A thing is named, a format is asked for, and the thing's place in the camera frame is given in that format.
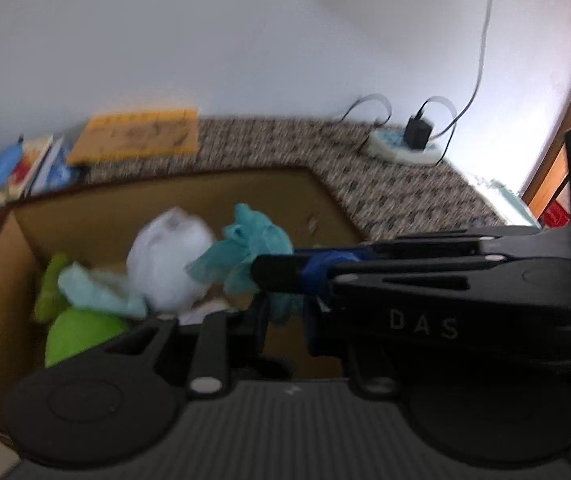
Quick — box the white plush toy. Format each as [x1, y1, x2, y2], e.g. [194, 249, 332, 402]
[126, 205, 216, 312]

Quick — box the black looped cable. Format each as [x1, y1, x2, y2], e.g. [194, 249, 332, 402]
[333, 94, 460, 161]

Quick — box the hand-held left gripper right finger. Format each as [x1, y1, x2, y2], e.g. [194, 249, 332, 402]
[305, 305, 399, 400]

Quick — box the blue and white book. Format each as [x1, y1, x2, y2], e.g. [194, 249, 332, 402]
[29, 132, 83, 198]

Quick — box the patterned table cloth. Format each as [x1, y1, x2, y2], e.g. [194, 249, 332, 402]
[82, 116, 513, 243]

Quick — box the white power strip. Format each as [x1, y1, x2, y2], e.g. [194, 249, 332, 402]
[368, 127, 445, 167]

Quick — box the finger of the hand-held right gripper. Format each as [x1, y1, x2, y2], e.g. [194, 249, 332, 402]
[363, 227, 546, 261]
[250, 249, 471, 296]

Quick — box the brown cardboard box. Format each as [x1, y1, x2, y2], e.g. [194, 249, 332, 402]
[0, 166, 366, 441]

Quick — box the yellow board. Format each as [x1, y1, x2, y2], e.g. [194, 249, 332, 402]
[66, 106, 201, 166]

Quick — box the green plush toy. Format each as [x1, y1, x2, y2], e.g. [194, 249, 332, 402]
[32, 252, 132, 368]

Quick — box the red box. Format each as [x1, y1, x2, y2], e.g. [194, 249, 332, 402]
[539, 199, 571, 230]

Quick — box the grey wall cable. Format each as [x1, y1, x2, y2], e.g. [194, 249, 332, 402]
[438, 0, 502, 163]

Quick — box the teal bed sheet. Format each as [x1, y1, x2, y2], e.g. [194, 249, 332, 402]
[469, 174, 542, 230]

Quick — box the colourful book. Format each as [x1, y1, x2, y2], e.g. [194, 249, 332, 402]
[0, 132, 56, 221]

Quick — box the black charger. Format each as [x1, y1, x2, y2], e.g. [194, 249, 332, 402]
[404, 115, 433, 152]

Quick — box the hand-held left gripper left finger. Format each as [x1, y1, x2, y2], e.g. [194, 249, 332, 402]
[108, 305, 272, 400]

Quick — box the pale teal cloth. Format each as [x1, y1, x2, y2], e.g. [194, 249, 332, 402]
[58, 264, 147, 319]

